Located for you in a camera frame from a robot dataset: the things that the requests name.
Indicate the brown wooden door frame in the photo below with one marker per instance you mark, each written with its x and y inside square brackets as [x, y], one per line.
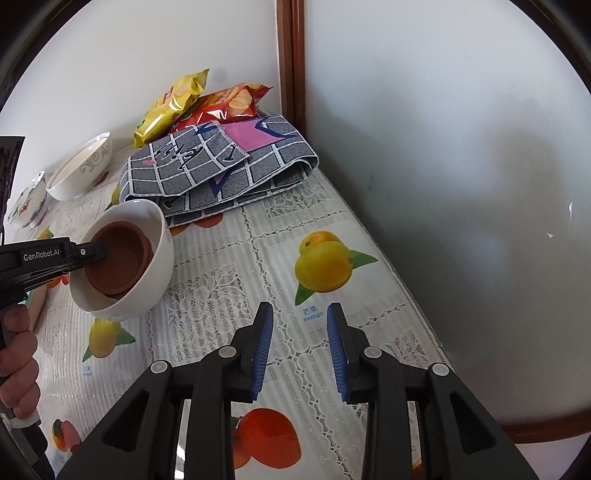
[290, 40]

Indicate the white ceramic bowl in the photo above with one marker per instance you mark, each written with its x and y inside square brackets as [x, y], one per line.
[151, 285]

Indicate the blue floral porcelain bowl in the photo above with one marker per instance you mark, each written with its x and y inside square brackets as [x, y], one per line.
[30, 206]

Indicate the grey checked folded cloth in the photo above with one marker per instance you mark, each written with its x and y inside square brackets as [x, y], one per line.
[207, 169]

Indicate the red chip bag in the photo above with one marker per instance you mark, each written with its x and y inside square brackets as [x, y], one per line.
[224, 106]

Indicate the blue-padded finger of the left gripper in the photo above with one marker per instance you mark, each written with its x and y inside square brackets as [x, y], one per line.
[86, 253]

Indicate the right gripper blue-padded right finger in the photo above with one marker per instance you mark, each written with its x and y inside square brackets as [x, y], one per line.
[459, 438]

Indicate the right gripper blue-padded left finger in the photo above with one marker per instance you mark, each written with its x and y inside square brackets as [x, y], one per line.
[138, 437]

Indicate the yellow chip bag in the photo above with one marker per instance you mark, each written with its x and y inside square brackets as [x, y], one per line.
[165, 111]

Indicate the brown small dish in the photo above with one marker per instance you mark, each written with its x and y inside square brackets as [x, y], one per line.
[128, 253]

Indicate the large white patterned bowl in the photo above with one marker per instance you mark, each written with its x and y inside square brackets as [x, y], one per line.
[80, 171]

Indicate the person's left hand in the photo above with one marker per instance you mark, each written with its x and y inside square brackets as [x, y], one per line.
[19, 369]

